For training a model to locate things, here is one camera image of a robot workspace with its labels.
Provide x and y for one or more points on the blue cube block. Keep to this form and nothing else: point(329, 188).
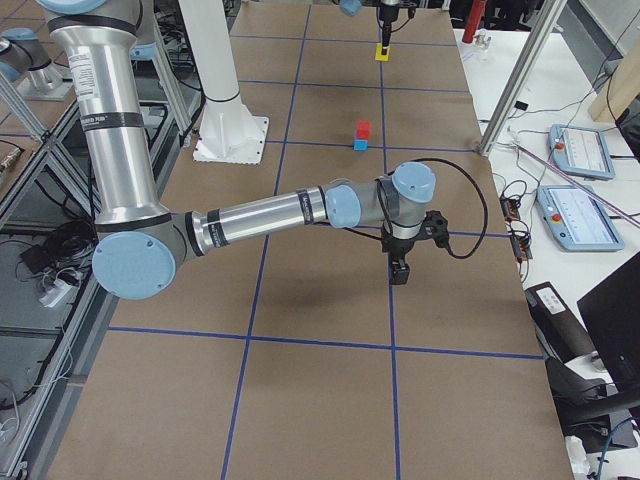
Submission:
point(360, 145)

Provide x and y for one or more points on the yellow cube block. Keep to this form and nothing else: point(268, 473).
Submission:
point(381, 57)

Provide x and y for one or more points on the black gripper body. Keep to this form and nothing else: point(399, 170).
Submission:
point(386, 23)
point(398, 248)

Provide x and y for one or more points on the white power strip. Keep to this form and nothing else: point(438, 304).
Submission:
point(55, 294)

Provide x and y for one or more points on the red cube block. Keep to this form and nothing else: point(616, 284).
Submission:
point(363, 130)

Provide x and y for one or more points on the far teach pendant tablet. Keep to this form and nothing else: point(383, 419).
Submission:
point(581, 152)

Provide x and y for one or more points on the small third robot arm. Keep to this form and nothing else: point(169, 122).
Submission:
point(22, 54)

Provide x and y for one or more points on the red cylinder bottle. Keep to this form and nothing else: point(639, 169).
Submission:
point(473, 20)

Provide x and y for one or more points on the orange circuit board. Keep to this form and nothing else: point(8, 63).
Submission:
point(510, 208)

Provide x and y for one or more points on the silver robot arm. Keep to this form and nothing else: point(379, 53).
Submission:
point(141, 242)
point(352, 7)

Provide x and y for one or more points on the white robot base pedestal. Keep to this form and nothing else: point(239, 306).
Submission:
point(228, 132)

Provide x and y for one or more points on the black computer monitor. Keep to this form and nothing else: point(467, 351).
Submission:
point(610, 312)

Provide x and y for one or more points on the aluminium frame post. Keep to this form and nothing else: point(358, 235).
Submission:
point(533, 46)

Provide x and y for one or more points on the teach pendant tablet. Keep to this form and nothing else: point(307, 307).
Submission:
point(581, 152)
point(577, 222)

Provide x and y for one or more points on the near teach pendant tablet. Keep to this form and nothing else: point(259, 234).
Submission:
point(577, 222)

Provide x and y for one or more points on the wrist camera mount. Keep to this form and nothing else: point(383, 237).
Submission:
point(435, 227)

